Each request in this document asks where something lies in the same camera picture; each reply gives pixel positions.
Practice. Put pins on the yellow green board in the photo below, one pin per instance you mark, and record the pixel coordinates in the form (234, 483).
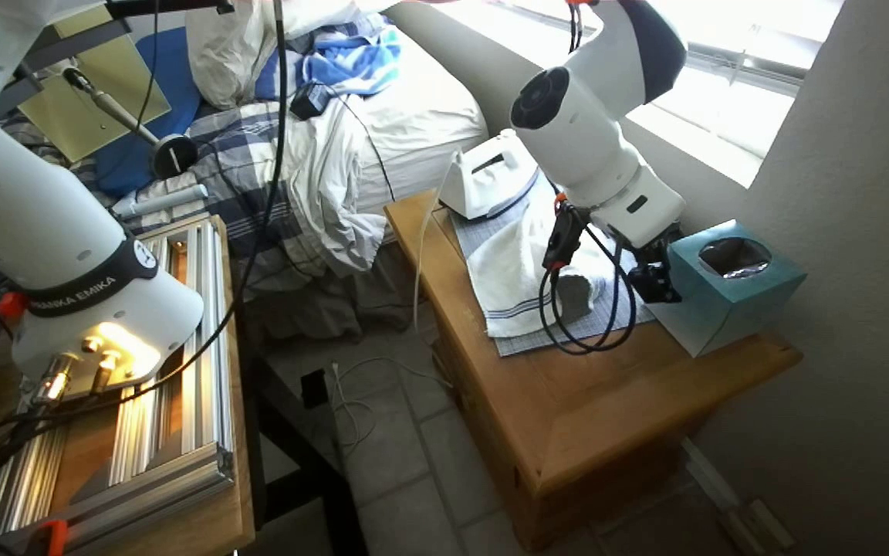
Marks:
(83, 108)

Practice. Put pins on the white crumpled cloth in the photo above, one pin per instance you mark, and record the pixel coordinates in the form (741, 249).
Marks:
(525, 345)

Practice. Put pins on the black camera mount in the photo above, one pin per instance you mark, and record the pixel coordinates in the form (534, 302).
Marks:
(170, 5)

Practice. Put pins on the white clothes iron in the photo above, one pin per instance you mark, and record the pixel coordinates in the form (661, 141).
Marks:
(486, 173)

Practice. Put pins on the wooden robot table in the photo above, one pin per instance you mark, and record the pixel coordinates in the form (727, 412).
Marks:
(234, 513)

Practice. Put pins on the blue striped cloth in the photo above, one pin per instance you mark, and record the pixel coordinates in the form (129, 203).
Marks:
(348, 58)

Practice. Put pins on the blue plaid blanket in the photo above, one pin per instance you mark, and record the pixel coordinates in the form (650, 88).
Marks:
(238, 188)

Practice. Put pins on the black tripod leg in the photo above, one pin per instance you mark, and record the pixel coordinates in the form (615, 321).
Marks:
(115, 108)

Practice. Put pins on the teal tissue box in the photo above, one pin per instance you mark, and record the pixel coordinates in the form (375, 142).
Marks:
(732, 282)

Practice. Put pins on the white bed duvet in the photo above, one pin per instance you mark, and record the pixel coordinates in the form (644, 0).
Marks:
(393, 134)

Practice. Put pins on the aluminium profile frame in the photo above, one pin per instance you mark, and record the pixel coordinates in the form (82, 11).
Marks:
(186, 341)

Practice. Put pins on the wooden nightstand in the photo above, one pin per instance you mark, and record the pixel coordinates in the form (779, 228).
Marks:
(588, 412)

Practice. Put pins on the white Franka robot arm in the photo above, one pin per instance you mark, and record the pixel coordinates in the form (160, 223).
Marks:
(53, 228)

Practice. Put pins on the white towel with blue stripes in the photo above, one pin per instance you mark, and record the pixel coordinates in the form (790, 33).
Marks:
(510, 258)

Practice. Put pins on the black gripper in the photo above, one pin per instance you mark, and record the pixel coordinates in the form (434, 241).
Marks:
(654, 273)

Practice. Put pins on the blue pillow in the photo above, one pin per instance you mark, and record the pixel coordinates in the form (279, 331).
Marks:
(154, 104)

